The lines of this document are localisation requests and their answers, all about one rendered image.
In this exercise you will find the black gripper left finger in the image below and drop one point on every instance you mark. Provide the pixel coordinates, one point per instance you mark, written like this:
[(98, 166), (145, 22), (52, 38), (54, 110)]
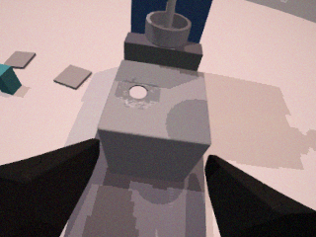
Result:
[(37, 195)]

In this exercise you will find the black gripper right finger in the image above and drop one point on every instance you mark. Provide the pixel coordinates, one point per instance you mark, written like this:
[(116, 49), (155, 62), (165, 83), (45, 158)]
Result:
[(246, 207)]

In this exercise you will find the grey flat square tile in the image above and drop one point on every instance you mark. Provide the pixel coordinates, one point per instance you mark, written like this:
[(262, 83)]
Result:
[(72, 76), (20, 59)]

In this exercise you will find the teal block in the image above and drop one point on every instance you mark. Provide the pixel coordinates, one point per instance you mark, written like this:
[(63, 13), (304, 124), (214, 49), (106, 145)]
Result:
[(9, 83)]

